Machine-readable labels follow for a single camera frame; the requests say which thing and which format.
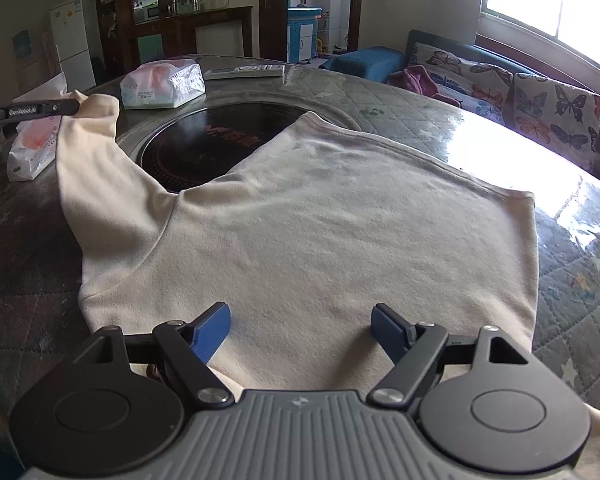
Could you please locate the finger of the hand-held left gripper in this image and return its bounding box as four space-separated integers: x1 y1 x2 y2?
0 98 83 133

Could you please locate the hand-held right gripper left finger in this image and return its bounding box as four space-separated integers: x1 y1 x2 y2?
82 302 235 409

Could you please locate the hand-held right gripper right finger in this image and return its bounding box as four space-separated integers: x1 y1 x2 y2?
367 303 532 409

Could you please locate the cream sweater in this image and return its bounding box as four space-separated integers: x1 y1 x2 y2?
55 91 600 480

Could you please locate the white plastic bag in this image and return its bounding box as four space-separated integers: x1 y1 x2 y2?
12 72 69 105

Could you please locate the pink white tissue pack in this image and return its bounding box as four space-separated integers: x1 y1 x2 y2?
6 115 64 182
119 59 206 110

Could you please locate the white refrigerator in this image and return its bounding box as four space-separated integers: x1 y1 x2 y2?
49 0 97 94

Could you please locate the dark wooden cabinet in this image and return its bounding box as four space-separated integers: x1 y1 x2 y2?
92 0 254 62

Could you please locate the round black induction cooktop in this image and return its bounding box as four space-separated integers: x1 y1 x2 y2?
140 104 352 194

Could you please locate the magenta cloth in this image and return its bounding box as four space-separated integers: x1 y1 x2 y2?
387 64 464 109

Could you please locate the butterfly print cushion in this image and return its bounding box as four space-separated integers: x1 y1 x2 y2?
409 42 515 127
509 72 600 174

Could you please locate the blue cabinet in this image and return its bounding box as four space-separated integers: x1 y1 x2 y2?
286 6 324 64

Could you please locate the blue sofa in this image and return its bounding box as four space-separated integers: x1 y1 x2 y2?
319 29 600 187

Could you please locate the window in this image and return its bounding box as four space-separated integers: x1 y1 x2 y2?
474 0 600 80

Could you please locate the dark wooden door frame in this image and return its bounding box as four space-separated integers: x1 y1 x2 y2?
257 0 365 64

